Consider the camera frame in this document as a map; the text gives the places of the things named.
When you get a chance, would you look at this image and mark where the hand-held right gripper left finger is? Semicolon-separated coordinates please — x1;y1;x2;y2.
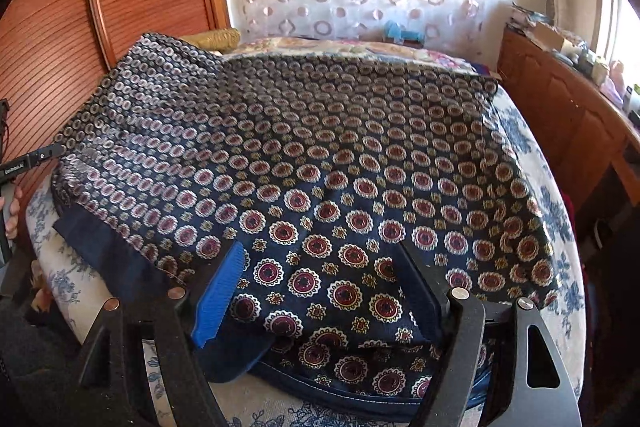
77;241;246;427

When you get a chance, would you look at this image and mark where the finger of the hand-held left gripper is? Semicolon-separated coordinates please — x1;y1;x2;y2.
25;144;66;168

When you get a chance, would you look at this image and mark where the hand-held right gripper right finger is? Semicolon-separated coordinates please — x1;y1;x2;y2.
400;239;583;427

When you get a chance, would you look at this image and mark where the navy circle-patterned satin shirt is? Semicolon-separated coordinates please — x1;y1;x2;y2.
52;32;561;423

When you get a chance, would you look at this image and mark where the person's left hand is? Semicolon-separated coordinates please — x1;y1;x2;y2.
6;189;21;240

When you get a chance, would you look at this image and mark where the white blue-floral quilt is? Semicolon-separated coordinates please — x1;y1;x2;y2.
25;77;587;427

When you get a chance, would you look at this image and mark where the yellow pillow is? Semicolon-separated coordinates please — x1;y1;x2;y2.
180;27;241;52

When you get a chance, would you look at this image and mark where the wooden sideboard cabinet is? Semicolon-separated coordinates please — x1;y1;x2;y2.
497;29;640;218

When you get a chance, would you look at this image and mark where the pink floral bedsheet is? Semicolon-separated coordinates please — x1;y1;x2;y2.
222;36;488;75

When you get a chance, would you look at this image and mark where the teal plastic toy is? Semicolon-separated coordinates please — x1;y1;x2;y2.
382;21;426;45

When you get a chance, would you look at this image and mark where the cardboard box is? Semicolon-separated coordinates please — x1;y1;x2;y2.
530;23;568;52

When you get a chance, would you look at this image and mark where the pink figurine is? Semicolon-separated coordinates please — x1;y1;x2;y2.
602;59;628;102

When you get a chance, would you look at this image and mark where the bright window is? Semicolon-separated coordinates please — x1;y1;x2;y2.
595;0;640;108

